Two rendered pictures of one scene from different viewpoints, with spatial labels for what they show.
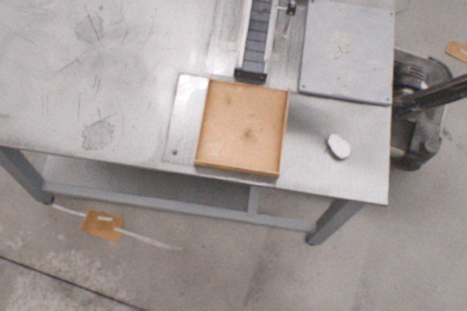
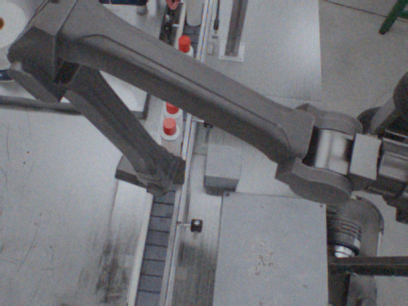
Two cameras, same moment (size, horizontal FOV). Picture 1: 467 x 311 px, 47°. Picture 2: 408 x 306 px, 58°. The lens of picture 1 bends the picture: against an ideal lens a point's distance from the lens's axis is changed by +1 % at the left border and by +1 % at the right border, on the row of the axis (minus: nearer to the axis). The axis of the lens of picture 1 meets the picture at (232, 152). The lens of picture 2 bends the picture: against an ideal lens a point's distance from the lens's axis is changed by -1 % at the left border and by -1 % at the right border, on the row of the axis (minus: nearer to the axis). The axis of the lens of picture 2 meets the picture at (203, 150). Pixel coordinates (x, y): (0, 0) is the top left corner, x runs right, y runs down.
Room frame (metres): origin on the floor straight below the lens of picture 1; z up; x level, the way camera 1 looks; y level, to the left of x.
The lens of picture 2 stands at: (0.84, -0.11, 1.86)
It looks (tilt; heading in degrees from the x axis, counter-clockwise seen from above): 65 degrees down; 3
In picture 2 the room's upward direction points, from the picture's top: 6 degrees clockwise
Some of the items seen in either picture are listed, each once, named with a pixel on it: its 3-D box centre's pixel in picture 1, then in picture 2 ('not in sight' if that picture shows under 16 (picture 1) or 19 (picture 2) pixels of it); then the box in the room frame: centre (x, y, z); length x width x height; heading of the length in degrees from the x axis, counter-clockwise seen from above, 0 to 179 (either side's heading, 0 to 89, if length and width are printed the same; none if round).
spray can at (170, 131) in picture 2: not in sight; (170, 141); (1.26, 0.00, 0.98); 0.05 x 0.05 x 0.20
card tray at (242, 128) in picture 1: (243, 124); not in sight; (0.69, -0.02, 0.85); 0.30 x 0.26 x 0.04; 2
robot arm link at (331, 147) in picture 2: not in sight; (335, 164); (1.05, -0.27, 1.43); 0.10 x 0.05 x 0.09; 80
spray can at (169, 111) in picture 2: not in sight; (173, 121); (1.33, 0.01, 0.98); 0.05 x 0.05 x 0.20
